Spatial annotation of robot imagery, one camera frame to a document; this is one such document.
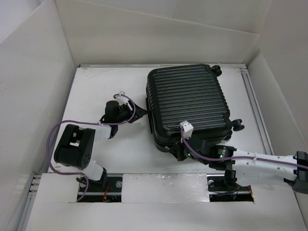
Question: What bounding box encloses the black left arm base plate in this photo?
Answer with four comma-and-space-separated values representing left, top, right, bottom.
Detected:
77, 174, 123, 203

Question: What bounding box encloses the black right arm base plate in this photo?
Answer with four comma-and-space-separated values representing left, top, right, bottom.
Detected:
207, 175, 254, 202

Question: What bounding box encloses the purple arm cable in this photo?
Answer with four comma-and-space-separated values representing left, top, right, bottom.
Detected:
45, 92, 138, 202
180, 127, 308, 168

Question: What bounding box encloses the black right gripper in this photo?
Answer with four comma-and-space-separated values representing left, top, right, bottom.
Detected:
168, 133, 209, 165

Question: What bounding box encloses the black ribbed hard-shell suitcase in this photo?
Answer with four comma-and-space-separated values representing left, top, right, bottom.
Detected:
146, 64, 244, 152

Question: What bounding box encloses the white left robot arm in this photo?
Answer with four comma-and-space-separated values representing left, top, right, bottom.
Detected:
53, 92, 147, 191

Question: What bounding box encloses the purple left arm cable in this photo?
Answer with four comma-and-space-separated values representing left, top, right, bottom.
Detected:
45, 92, 138, 202

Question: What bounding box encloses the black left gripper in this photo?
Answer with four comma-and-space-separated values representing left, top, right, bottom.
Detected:
115, 100, 147, 124

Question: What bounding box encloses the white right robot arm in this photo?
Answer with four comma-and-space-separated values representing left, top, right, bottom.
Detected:
179, 121, 308, 194

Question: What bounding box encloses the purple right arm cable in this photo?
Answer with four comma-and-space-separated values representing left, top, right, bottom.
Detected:
180, 127, 308, 168

